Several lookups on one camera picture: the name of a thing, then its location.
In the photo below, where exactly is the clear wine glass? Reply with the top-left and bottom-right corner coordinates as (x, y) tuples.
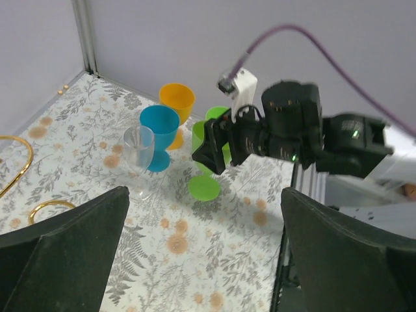
(123, 125), (155, 200)

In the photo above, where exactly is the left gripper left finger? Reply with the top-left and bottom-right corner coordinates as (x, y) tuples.
(1, 186), (129, 311)

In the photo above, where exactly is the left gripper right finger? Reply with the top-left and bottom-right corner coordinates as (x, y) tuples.
(281, 188), (415, 311)

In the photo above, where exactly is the green wine glass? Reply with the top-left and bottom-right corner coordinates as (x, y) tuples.
(188, 120), (232, 202)
(205, 106), (229, 121)

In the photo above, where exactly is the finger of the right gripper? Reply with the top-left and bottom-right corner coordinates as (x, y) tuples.
(192, 119), (230, 175)

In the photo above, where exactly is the orange wine glass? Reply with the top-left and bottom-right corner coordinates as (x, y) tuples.
(159, 83), (195, 150)

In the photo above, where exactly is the floral table mat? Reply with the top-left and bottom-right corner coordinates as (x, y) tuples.
(1, 74), (293, 311)

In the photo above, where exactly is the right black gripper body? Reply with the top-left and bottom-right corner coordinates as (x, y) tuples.
(224, 107), (270, 166)

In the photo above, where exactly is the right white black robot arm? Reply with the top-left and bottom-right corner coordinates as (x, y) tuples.
(192, 81), (415, 184)

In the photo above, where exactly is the blue wine glass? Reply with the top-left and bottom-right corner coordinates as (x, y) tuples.
(139, 105), (180, 172)

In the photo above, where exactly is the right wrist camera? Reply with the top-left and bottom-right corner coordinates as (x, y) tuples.
(217, 68), (258, 123)

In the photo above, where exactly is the gold wire glass rack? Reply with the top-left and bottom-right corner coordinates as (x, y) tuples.
(1, 135), (75, 226)

